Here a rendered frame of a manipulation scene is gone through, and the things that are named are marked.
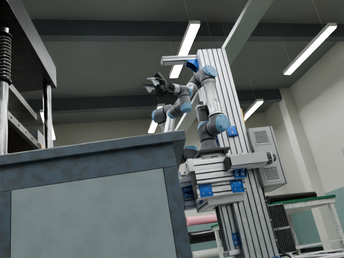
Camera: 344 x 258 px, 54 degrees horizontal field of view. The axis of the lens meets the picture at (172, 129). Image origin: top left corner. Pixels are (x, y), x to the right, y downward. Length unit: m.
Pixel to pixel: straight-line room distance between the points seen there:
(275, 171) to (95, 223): 1.76
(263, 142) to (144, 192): 1.68
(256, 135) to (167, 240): 1.70
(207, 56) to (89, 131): 6.89
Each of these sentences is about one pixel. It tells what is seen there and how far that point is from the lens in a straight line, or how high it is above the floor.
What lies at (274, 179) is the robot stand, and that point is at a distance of 2.67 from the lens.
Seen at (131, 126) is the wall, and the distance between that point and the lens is 9.68.
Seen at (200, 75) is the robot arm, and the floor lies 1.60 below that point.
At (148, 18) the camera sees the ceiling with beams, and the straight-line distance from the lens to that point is 6.16.
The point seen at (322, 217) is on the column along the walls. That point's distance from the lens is 9.08.
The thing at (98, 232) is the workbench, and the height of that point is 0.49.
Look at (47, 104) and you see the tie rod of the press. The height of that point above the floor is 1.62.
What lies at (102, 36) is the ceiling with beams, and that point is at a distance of 5.90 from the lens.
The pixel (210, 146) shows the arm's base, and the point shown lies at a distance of 2.41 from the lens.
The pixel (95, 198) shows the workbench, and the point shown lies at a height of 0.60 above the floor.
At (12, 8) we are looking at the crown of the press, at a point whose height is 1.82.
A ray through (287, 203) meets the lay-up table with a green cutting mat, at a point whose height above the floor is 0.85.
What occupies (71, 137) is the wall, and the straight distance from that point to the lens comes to 9.51.
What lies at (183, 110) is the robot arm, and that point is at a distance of 2.27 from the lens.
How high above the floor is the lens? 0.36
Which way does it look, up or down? 21 degrees up
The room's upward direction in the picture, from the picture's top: 10 degrees counter-clockwise
